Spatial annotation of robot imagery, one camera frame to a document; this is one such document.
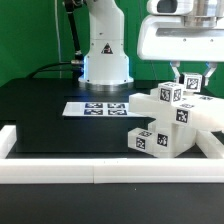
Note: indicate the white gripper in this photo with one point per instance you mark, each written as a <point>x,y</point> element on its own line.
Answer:
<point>166,38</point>

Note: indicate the white chair back frame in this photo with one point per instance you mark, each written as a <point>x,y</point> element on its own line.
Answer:
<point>196,111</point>

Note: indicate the white chair seat plate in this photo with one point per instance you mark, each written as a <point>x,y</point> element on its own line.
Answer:
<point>169,140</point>

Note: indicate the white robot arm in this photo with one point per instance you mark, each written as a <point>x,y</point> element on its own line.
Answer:
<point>106,64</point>

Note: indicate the white marker sheet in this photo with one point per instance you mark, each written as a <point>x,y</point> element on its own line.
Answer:
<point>97,109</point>

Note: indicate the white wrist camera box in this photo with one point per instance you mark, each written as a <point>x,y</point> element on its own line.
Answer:
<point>169,7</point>

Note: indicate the white U-shaped fence frame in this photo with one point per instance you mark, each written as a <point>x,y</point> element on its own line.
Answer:
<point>101,171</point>

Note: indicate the black camera stand pole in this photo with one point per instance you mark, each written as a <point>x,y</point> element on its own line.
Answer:
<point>70,6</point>

